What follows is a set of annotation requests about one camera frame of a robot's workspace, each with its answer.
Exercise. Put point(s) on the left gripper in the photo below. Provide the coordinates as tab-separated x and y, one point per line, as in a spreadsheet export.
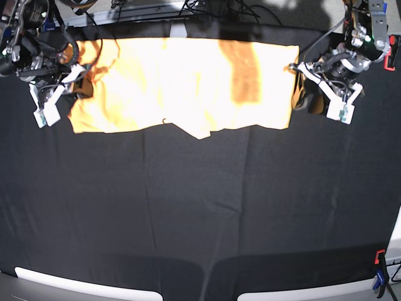
334	74

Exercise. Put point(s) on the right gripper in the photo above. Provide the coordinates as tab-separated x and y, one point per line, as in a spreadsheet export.
45	77

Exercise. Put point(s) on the yellow t-shirt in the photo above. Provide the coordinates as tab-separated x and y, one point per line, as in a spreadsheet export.
199	85

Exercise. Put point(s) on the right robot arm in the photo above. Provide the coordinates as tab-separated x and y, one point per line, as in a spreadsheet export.
37	47

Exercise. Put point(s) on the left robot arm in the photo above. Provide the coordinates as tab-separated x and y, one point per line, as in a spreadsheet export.
365	32

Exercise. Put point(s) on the right red black clamp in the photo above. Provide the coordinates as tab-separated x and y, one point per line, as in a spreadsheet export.
388	65

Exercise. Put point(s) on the black table cloth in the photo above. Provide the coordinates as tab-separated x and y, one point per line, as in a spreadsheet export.
248	210

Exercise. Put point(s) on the blue red clamp bottom right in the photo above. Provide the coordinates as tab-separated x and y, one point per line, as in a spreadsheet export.
381	273

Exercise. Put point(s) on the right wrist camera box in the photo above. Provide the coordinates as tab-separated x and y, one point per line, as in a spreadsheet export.
49	115

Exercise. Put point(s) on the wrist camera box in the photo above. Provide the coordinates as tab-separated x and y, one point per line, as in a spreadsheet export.
49	115
340	111

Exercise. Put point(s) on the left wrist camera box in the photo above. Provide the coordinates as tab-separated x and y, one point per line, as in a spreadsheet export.
340	111

